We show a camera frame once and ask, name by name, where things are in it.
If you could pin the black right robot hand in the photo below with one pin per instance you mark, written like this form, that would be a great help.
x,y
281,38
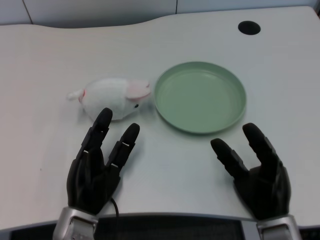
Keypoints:
x,y
267,185

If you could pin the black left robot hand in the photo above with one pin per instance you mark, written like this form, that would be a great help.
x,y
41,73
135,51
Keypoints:
x,y
87,172

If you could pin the white rabbit doll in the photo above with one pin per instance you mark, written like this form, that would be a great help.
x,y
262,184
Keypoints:
x,y
110,98

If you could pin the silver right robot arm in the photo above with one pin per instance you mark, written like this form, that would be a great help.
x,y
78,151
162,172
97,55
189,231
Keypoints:
x,y
278,228

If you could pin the green round plate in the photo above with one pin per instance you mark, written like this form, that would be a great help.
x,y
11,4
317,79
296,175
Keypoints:
x,y
200,100

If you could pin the dark robot torso front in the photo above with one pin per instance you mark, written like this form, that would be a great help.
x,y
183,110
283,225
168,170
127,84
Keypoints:
x,y
172,227

